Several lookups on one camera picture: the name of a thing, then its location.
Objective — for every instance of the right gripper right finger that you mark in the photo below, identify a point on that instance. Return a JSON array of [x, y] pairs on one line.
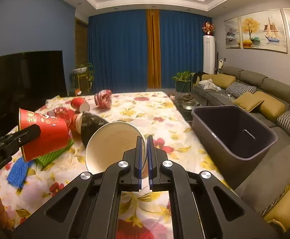
[[152, 162]]

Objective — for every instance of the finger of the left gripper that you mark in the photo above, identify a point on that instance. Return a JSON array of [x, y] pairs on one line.
[[27, 135]]

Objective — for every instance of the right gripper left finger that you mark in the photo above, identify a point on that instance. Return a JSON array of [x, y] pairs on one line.
[[138, 161]]

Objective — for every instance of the red paper cup printed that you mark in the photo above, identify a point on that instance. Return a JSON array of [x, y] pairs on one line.
[[54, 134]]

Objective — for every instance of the large white paper bowl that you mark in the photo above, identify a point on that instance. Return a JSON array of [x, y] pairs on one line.
[[108, 144]]

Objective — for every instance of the black plastic bag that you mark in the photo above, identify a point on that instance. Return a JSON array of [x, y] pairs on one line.
[[90, 124]]

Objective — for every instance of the dark grey trash bin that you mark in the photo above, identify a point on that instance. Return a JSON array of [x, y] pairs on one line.
[[235, 140]]

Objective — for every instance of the blue knitted cloth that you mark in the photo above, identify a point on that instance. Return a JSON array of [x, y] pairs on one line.
[[18, 173]]

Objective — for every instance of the green knitted cloth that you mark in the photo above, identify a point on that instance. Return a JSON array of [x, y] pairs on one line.
[[49, 158]]

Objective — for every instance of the orange white paper cup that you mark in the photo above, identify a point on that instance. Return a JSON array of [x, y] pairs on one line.
[[77, 123]]

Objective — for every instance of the black flat television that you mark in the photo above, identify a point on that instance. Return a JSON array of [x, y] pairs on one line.
[[27, 80]]

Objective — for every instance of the small red paper cup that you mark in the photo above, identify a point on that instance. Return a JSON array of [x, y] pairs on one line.
[[80, 104]]

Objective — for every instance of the glass teapot on tray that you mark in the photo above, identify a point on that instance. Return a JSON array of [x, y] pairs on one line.
[[188, 102]]

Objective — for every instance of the crumpled red white wrapper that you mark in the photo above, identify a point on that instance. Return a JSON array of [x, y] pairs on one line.
[[103, 99]]

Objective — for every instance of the green potted floor plant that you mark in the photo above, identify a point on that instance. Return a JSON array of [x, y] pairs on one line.
[[182, 81]]

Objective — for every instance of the white bowl plant on stand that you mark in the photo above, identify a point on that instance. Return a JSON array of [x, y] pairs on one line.
[[82, 79]]

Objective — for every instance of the white clothes on sofa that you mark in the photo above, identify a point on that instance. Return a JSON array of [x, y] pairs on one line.
[[209, 85]]

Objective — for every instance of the mustard yellow cushion far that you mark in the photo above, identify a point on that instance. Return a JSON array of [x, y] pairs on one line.
[[220, 80]]

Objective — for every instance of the mustard yellow cushion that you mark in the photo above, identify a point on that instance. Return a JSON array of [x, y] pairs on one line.
[[248, 101], [220, 80]]

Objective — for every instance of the patterned black white pillow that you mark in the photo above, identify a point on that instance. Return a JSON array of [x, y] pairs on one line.
[[237, 89]]

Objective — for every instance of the mustard yellow cushion front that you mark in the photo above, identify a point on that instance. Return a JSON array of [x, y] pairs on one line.
[[248, 101]]

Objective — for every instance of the blue window curtain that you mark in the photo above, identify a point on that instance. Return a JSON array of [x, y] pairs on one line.
[[118, 48]]

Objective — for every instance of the orange centre curtain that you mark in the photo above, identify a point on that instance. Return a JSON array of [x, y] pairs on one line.
[[154, 48]]

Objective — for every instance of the white standing air conditioner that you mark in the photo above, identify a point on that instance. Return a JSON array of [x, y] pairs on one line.
[[209, 54]]

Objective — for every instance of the grey sectional sofa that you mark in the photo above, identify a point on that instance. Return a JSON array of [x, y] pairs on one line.
[[267, 189]]

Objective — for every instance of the large mustard cushion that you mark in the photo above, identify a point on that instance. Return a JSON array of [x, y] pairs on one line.
[[270, 107]]

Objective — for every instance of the artificial flower bouquet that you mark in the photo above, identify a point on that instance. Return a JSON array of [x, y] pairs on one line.
[[208, 28]]

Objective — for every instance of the small landscape painting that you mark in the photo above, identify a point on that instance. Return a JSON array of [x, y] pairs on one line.
[[232, 33]]

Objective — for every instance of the tree and sailboat painting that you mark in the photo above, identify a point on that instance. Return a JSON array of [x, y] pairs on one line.
[[264, 30]]

